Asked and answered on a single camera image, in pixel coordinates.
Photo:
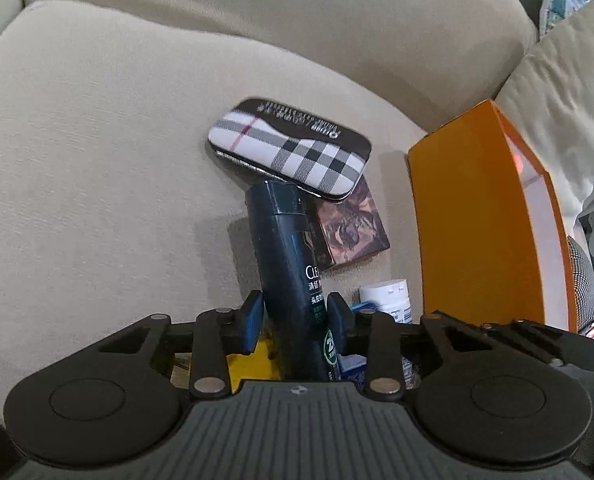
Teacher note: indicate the beige pillow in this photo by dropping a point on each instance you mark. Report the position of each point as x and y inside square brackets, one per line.
[562, 85]

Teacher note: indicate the houndstooth cushion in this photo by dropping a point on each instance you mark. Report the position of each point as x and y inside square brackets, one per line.
[582, 280]

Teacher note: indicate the blue tin case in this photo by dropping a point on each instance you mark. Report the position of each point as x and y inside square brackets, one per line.
[352, 365]

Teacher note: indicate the orange cardboard box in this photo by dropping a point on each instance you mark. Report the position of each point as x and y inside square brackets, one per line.
[477, 210]

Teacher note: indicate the white cream tube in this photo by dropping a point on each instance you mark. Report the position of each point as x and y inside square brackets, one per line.
[387, 297]

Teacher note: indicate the brown printed card box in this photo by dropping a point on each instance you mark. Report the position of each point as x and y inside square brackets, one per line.
[349, 232]

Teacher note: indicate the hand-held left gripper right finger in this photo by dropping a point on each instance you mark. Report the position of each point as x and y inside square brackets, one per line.
[338, 327]

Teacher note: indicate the yellow tape measure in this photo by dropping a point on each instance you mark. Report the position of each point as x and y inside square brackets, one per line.
[252, 367]

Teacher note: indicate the beige sofa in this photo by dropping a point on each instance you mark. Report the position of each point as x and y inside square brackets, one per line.
[102, 160]

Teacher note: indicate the dark green shampoo bottle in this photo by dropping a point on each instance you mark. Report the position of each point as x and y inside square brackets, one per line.
[287, 270]

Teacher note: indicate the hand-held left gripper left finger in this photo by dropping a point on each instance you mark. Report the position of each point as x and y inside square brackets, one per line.
[251, 325]

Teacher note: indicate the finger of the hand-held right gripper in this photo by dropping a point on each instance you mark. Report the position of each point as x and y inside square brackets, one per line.
[562, 345]

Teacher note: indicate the plaid tin case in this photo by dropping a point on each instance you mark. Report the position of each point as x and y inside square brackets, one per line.
[297, 155]

